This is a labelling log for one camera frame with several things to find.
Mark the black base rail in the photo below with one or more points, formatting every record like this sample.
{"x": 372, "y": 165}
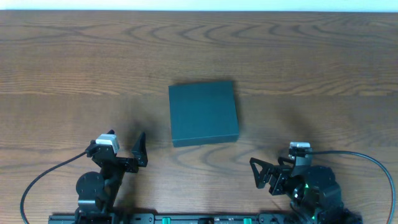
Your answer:
{"x": 149, "y": 218}

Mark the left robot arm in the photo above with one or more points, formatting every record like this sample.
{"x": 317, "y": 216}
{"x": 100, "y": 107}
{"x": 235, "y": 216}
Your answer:
{"x": 97, "y": 191}

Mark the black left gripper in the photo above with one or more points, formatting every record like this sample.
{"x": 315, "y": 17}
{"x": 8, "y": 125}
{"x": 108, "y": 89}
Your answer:
{"x": 121, "y": 162}

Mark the dark green box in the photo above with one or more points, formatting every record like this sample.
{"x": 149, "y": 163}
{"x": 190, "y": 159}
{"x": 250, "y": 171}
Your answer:
{"x": 203, "y": 113}

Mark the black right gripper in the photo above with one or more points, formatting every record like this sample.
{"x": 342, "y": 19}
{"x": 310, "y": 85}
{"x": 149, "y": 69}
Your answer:
{"x": 278, "y": 177}

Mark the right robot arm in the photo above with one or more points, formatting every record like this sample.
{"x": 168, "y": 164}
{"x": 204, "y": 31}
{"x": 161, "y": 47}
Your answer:
{"x": 315, "y": 196}

